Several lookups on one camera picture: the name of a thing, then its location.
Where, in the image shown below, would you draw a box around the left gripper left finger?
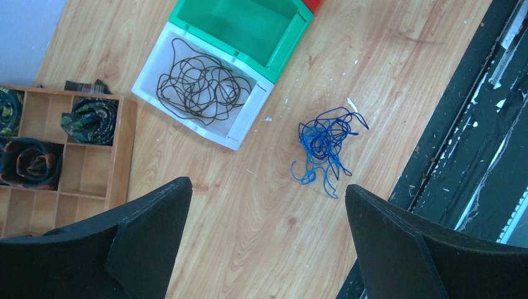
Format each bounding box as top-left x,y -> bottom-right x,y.
1,177 -> 193,298

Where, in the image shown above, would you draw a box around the blue yellow wires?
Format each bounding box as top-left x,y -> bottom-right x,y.
290,106 -> 370,201

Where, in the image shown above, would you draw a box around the plaid cloth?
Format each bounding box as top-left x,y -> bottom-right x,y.
64,79 -> 111,95

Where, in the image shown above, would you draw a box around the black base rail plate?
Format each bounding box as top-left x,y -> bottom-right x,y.
338,1 -> 527,298

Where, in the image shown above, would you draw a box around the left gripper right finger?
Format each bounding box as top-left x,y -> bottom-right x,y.
345,184 -> 527,298

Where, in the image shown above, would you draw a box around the rolled dark tie middle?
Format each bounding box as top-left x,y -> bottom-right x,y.
1,136 -> 64,191

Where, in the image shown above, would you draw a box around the red plastic bin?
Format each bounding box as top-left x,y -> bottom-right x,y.
303,0 -> 323,14

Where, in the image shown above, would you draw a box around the rolled green tie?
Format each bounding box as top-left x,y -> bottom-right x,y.
1,87 -> 25,136

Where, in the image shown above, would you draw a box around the rolled dark tie front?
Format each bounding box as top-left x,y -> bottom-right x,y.
60,98 -> 118,146

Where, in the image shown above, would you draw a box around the white plastic bin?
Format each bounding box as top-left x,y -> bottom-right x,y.
131,22 -> 274,151

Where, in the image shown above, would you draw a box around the wooden compartment tray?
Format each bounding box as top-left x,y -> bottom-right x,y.
1,85 -> 137,238

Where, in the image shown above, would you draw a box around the rolled dark tie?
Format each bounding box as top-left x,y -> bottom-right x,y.
1,136 -> 64,191
60,98 -> 118,146

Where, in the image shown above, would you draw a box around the dark brown wire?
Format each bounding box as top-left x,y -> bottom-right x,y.
156,37 -> 253,126

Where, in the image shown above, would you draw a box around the green plastic bin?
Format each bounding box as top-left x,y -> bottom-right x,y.
168,0 -> 313,83

